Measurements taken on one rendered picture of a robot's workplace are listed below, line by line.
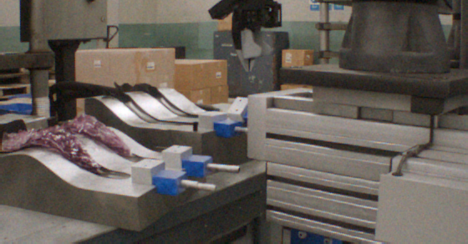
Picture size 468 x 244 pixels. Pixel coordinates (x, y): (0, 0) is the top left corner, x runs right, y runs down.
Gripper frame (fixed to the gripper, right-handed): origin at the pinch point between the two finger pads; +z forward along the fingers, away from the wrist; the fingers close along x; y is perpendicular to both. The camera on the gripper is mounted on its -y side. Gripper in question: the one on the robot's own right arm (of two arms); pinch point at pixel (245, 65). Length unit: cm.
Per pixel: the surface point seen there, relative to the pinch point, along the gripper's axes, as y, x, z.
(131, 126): -17.9, -17.7, 12.8
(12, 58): -75, -15, -2
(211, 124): 1.1, -13.2, 11.1
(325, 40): -165, 379, -1
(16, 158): -9, -52, 12
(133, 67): -301, 243, 24
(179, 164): 7.4, -30.0, 14.7
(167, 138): -6.9, -17.7, 14.0
